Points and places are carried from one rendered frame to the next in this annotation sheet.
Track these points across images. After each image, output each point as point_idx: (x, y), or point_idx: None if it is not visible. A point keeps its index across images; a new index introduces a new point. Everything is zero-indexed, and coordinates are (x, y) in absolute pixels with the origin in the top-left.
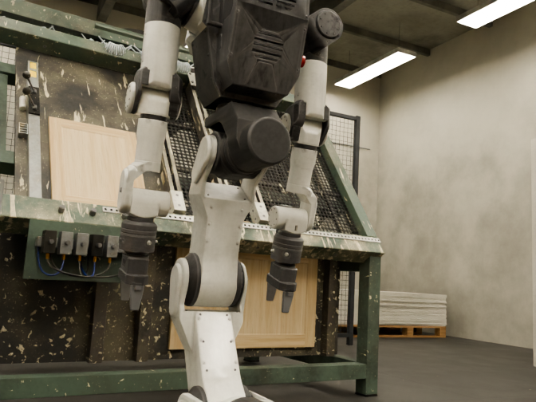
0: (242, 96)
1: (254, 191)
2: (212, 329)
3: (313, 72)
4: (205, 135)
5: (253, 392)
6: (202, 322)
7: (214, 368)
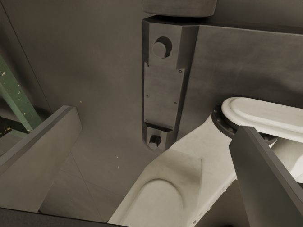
0: None
1: None
2: (204, 212)
3: None
4: None
5: (260, 129)
6: (194, 225)
7: (233, 179)
